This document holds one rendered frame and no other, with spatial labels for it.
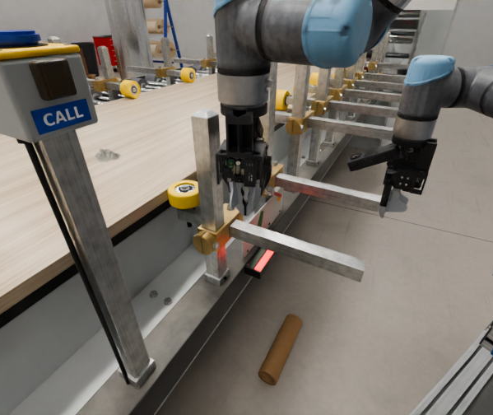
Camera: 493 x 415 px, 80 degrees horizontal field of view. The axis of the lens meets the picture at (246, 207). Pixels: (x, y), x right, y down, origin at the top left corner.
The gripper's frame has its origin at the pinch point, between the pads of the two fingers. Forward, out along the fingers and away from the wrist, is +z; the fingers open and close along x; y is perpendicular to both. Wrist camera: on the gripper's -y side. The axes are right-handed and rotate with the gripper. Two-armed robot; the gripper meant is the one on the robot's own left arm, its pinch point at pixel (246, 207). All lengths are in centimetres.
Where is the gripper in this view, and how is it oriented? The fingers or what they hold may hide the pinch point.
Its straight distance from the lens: 56.8
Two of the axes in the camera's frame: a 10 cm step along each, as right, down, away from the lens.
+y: -1.5, 5.4, -8.3
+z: 0.0, 8.4, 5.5
